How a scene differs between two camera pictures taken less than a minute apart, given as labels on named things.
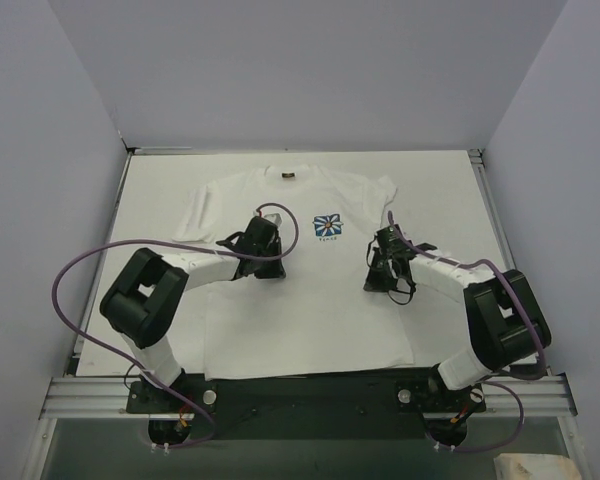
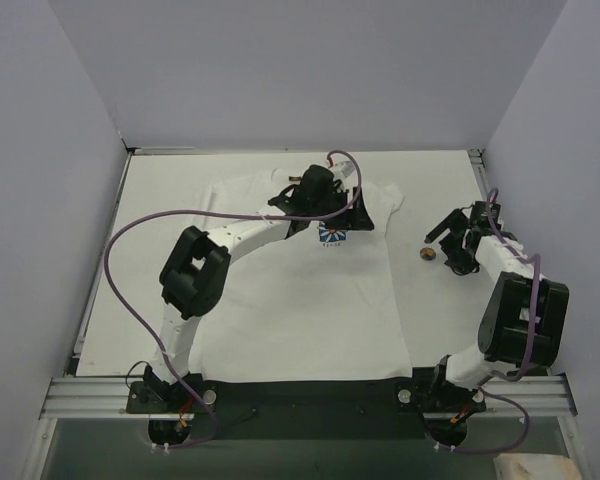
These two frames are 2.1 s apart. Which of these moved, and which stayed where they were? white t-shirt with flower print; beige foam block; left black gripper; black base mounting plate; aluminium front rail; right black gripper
Moved: right black gripper; left black gripper
Stayed: white t-shirt with flower print; beige foam block; black base mounting plate; aluminium front rail
